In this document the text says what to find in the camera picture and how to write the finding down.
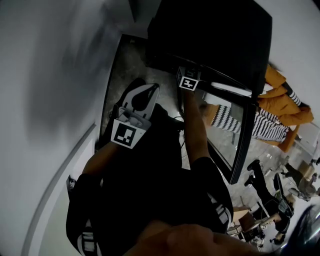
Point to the person's right forearm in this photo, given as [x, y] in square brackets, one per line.
[196, 125]

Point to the orange sofa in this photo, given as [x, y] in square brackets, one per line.
[282, 102]

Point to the white table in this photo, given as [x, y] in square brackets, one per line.
[86, 155]

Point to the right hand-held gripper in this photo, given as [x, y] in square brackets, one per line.
[187, 82]

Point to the person's black shirt torso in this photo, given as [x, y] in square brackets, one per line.
[150, 180]

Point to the black white striped pillow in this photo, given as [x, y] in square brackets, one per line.
[295, 96]

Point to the black office chair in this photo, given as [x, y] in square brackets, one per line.
[278, 183]

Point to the shiny crumpled wrapper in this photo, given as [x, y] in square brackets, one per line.
[71, 183]

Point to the black cabinet with glass door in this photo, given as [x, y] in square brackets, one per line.
[212, 32]

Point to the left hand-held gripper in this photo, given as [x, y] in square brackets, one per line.
[125, 135]

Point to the white storage furniture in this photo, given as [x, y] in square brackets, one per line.
[308, 137]

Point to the person's left forearm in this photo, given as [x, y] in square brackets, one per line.
[100, 160]

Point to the wooden board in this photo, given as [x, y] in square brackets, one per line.
[243, 218]

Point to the black white striped blanket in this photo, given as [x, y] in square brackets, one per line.
[267, 127]

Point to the person's face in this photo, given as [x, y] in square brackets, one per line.
[180, 240]

